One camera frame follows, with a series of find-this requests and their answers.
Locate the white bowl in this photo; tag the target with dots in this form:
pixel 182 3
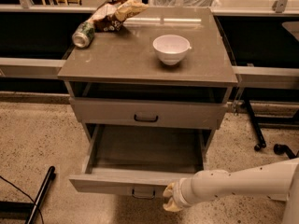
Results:
pixel 171 49

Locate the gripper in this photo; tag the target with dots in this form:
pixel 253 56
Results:
pixel 177 192

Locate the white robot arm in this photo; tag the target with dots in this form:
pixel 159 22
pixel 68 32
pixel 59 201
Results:
pixel 276 181

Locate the black stand leg left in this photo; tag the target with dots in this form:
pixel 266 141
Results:
pixel 27 211

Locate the metal railing frame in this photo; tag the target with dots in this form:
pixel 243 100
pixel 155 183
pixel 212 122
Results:
pixel 48 69

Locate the wire mesh basket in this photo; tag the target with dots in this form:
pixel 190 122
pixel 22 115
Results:
pixel 184 3

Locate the grey drawer cabinet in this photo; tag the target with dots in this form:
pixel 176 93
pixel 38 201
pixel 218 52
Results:
pixel 124 65

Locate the crumpled chip bag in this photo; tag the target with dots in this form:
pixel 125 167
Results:
pixel 111 15

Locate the green soda can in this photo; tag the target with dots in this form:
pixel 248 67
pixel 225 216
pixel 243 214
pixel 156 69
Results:
pixel 84 35

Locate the drawer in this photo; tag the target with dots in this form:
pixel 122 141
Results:
pixel 141 161
pixel 149 113

